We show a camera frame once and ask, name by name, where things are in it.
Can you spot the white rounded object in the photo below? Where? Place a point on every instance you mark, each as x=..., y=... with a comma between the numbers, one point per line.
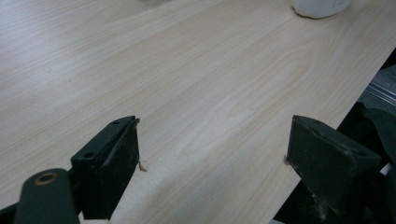
x=320, y=6

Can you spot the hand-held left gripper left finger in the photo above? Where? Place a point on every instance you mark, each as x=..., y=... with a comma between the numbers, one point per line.
x=106, y=161

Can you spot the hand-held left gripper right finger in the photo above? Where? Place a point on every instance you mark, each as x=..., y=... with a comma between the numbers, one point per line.
x=327, y=161

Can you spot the metal rail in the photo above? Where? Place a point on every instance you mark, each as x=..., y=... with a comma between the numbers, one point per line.
x=381, y=92

